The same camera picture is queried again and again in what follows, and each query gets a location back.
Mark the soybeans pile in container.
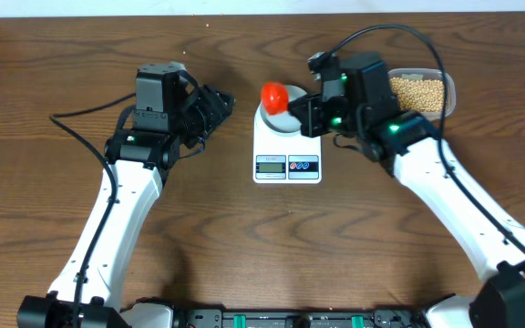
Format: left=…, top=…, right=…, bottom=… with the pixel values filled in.
left=389, top=77, right=444, bottom=113

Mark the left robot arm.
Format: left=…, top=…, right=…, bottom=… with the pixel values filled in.
left=16, top=62, right=235, bottom=327

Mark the black cable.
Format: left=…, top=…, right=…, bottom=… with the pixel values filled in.
left=49, top=92, right=137, bottom=328
left=325, top=24, right=525, bottom=286

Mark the clear plastic container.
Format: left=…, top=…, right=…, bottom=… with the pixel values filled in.
left=388, top=68, right=457, bottom=121

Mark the right black cable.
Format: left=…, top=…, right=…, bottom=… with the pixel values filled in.
left=325, top=24, right=525, bottom=286

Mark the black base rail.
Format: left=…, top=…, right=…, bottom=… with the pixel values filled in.
left=171, top=308, right=428, bottom=328

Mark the left black cable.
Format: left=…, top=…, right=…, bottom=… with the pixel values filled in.
left=49, top=92, right=137, bottom=328

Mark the light blue round bowl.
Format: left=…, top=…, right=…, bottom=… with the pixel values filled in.
left=257, top=85, right=307, bottom=134

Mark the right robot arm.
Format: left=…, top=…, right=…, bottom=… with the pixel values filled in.
left=288, top=53, right=525, bottom=327

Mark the white digital kitchen scale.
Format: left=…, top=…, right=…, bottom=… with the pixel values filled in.
left=252, top=104, right=323, bottom=184

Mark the red plastic measuring scoop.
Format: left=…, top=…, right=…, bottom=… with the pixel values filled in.
left=261, top=82, right=289, bottom=116

